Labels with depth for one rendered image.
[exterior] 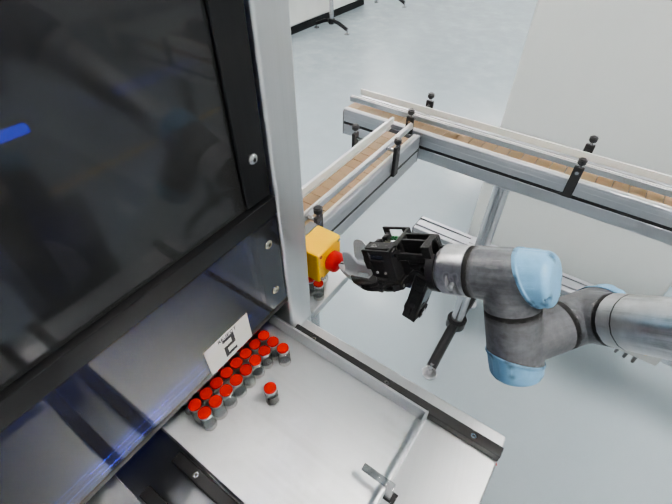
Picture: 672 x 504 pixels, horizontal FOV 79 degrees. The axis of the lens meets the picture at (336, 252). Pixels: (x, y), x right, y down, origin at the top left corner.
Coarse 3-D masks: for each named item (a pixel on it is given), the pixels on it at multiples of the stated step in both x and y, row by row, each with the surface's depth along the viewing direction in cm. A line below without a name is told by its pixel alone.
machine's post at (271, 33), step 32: (256, 0) 40; (288, 0) 44; (256, 32) 42; (288, 32) 46; (256, 64) 44; (288, 64) 48; (288, 96) 50; (288, 128) 52; (288, 160) 55; (288, 192) 58; (288, 224) 62; (288, 256) 65; (288, 288) 70; (288, 320) 77
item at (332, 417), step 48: (288, 336) 79; (288, 384) 72; (336, 384) 72; (384, 384) 68; (192, 432) 66; (240, 432) 66; (288, 432) 66; (336, 432) 66; (384, 432) 66; (240, 480) 61; (288, 480) 61; (336, 480) 61
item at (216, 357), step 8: (240, 320) 61; (248, 320) 63; (232, 328) 60; (240, 328) 62; (248, 328) 64; (224, 336) 59; (240, 336) 63; (248, 336) 65; (216, 344) 58; (224, 344) 60; (232, 344) 62; (240, 344) 64; (208, 352) 58; (216, 352) 59; (224, 352) 61; (232, 352) 63; (208, 360) 58; (216, 360) 60; (224, 360) 62; (216, 368) 61
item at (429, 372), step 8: (472, 304) 185; (448, 320) 172; (464, 320) 172; (448, 328) 170; (456, 328) 171; (448, 336) 168; (440, 344) 167; (448, 344) 168; (440, 352) 166; (432, 360) 165; (440, 360) 166; (424, 368) 170; (432, 368) 166; (424, 376) 168; (432, 376) 167
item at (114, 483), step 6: (114, 480) 58; (108, 486) 60; (114, 486) 60; (120, 486) 57; (102, 492) 60; (108, 492) 60; (114, 492) 60; (120, 492) 60; (126, 492) 57; (96, 498) 59; (102, 498) 59; (108, 498) 59; (114, 498) 59; (120, 498) 59; (126, 498) 59; (132, 498) 56
